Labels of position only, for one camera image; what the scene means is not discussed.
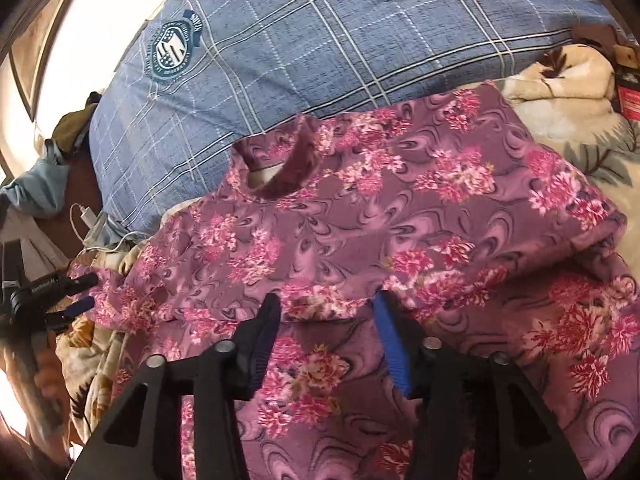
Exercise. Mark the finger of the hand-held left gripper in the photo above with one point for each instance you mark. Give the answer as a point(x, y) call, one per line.
point(82, 282)
point(75, 308)

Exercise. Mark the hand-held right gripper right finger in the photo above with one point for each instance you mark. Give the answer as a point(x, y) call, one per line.
point(392, 345)

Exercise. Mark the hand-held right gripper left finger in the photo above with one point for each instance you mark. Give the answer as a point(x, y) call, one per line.
point(262, 345)

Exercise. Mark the purple floral shirt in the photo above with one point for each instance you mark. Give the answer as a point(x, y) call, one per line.
point(400, 210)

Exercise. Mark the person's left hand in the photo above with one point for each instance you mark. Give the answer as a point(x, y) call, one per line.
point(50, 375)

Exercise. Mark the brown wooden headboard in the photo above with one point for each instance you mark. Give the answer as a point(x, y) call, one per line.
point(82, 185)

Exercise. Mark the light blue cloth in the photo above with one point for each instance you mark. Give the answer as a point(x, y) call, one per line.
point(35, 190)

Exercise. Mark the olive green cloth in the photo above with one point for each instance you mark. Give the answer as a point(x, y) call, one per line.
point(75, 127)

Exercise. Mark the cream floral blanket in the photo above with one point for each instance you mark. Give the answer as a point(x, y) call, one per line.
point(560, 105)

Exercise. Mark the blue plaid pillow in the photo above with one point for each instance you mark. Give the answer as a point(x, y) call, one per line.
point(325, 50)

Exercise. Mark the red and black label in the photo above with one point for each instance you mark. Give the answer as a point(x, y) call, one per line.
point(627, 97)

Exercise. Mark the brown cardboard tag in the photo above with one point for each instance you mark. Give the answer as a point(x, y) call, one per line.
point(625, 53)

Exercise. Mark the large framed wall picture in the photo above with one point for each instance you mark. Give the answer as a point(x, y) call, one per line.
point(37, 55)

